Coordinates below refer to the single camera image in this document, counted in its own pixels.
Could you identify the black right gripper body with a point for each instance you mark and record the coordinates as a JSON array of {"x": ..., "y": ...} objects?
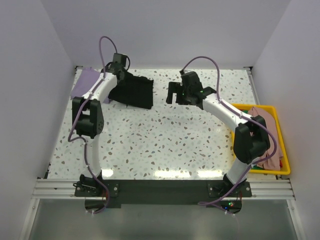
[{"x": 178, "y": 92}]

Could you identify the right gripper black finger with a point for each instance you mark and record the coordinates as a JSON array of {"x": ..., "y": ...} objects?
[
  {"x": 174, "y": 88},
  {"x": 170, "y": 96}
]

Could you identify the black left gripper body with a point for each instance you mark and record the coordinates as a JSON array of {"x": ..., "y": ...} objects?
[{"x": 124, "y": 77}]

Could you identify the black t shirt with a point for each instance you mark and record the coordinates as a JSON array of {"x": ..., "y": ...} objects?
[{"x": 136, "y": 91}]

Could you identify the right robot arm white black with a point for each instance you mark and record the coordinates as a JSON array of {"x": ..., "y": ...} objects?
[{"x": 251, "y": 139}]

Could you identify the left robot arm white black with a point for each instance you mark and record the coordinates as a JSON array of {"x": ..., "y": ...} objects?
[{"x": 87, "y": 115}]

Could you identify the folded purple t shirt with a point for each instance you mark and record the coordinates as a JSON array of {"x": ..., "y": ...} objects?
[{"x": 87, "y": 78}]

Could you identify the green t shirt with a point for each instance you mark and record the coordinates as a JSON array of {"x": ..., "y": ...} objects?
[{"x": 256, "y": 111}]

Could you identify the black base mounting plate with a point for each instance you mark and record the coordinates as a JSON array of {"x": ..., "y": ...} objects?
[{"x": 115, "y": 193}]

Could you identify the yellow plastic bin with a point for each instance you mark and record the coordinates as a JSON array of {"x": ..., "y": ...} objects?
[{"x": 279, "y": 163}]

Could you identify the aluminium frame rail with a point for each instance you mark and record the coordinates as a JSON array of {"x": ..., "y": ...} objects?
[{"x": 61, "y": 189}]

